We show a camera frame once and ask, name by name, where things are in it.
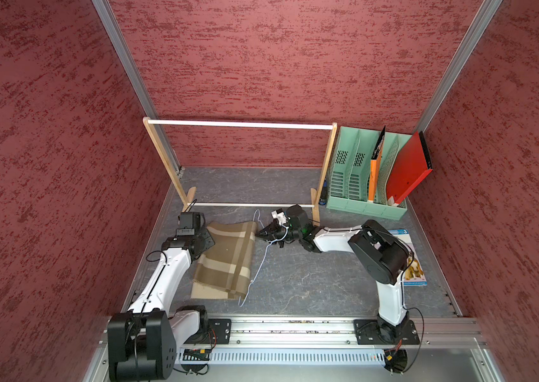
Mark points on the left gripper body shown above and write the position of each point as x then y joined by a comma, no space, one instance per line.
205,240

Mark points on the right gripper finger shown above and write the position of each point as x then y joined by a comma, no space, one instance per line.
276,237
269,229

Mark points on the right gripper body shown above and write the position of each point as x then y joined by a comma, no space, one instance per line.
292,231

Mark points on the light blue wire hanger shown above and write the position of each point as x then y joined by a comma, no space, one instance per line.
257,270

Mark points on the brown plaid scarf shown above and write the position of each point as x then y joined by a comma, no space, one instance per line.
223,272

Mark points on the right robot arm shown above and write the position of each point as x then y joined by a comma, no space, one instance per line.
383,256

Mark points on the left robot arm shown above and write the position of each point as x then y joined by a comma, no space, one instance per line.
144,341

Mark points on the small blue black object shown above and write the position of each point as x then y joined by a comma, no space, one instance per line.
324,194

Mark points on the green file organizer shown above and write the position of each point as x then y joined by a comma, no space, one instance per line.
348,179

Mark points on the orange folder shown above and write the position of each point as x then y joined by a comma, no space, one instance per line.
375,164

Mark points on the dog picture book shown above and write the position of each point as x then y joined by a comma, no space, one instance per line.
414,275

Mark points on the red folder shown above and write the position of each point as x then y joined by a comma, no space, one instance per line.
412,165

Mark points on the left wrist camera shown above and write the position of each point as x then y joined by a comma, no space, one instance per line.
190,224

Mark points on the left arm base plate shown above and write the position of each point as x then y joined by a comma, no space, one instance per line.
217,331

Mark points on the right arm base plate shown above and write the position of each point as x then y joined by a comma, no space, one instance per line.
378,332

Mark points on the aluminium rail frame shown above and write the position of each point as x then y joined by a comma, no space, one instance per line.
281,348

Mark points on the left aluminium corner post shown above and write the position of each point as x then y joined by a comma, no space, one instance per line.
155,132

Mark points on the aluminium corner post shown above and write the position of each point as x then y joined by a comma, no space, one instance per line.
473,35
155,132

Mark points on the right aluminium corner post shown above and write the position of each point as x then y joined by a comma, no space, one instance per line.
473,35

